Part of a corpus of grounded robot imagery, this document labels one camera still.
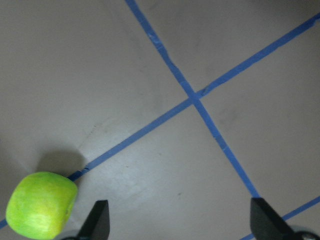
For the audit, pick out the green apple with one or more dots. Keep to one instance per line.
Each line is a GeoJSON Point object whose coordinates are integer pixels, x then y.
{"type": "Point", "coordinates": [41, 205]}

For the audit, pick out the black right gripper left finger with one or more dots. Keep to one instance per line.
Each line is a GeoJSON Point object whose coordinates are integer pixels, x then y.
{"type": "Point", "coordinates": [97, 224]}

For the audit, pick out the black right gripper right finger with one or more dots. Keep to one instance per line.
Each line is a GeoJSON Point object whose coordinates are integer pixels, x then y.
{"type": "Point", "coordinates": [266, 224]}

